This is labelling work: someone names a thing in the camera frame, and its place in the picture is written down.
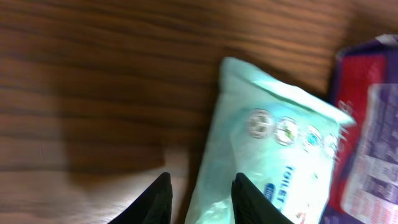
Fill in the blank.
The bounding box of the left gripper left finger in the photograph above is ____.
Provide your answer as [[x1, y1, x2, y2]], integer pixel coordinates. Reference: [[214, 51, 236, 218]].
[[109, 172, 173, 224]]

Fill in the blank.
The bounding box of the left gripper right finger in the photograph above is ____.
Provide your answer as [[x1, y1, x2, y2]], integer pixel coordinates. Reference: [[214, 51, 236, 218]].
[[231, 172, 293, 224]]

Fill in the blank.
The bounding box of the mint green wipes pack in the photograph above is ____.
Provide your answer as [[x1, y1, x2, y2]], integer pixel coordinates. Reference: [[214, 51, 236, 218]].
[[185, 57, 354, 223]]

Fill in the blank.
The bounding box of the red purple pad pack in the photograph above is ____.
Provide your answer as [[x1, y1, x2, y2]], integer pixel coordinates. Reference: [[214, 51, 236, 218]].
[[320, 34, 397, 224]]

